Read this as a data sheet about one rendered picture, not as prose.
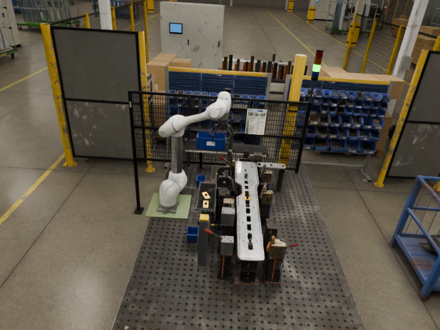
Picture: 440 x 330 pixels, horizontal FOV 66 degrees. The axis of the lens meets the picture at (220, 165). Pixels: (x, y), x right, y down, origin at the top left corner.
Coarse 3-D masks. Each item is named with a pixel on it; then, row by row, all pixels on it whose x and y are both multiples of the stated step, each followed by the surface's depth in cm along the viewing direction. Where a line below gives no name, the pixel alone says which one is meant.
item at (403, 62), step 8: (416, 0) 572; (424, 0) 564; (416, 8) 571; (424, 8) 570; (416, 16) 574; (408, 24) 594; (416, 24) 582; (408, 32) 593; (416, 32) 588; (408, 40) 595; (400, 48) 616; (408, 48) 602; (400, 56) 614; (408, 56) 609; (400, 64) 613; (408, 64) 606; (400, 72) 623; (392, 104) 653; (392, 112) 661
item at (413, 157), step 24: (432, 72) 427; (408, 96) 440; (432, 96) 442; (408, 120) 459; (432, 120) 460; (408, 144) 478; (432, 144) 478; (384, 168) 495; (408, 168) 497; (432, 168) 497
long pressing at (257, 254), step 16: (240, 176) 317; (256, 176) 318; (256, 192) 294; (240, 208) 273; (256, 208) 274; (240, 224) 255; (256, 224) 256; (240, 240) 239; (256, 240) 240; (240, 256) 225; (256, 256) 226
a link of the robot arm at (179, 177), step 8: (184, 128) 298; (176, 136) 297; (176, 144) 301; (176, 152) 305; (176, 160) 309; (176, 168) 313; (168, 176) 321; (176, 176) 315; (184, 176) 320; (184, 184) 323
